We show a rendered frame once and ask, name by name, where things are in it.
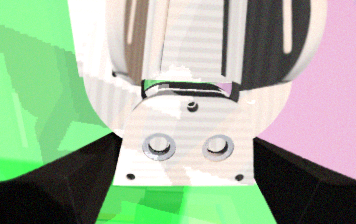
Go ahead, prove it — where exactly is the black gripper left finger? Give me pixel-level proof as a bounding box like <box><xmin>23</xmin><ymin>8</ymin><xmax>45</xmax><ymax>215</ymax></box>
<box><xmin>0</xmin><ymin>132</ymin><xmax>123</xmax><ymax>224</ymax></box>

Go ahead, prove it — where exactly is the white housing plate with two holes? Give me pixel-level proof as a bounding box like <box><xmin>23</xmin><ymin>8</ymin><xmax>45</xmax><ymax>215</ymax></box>
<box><xmin>113</xmin><ymin>90</ymin><xmax>254</xmax><ymax>186</ymax></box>

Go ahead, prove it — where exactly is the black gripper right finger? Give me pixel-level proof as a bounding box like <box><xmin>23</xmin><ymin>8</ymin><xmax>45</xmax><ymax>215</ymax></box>
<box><xmin>252</xmin><ymin>137</ymin><xmax>356</xmax><ymax>224</ymax></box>

